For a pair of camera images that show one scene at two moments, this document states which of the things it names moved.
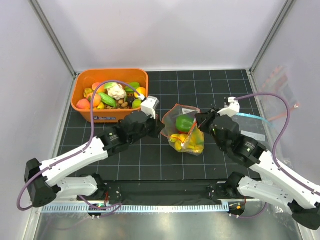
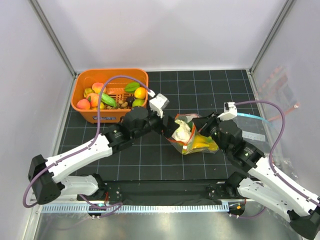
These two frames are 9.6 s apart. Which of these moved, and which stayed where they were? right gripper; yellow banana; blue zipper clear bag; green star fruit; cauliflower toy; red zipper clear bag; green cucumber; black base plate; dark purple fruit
Moved: red zipper clear bag; cauliflower toy; yellow banana
Stayed: blue zipper clear bag; green star fruit; black base plate; green cucumber; right gripper; dark purple fruit
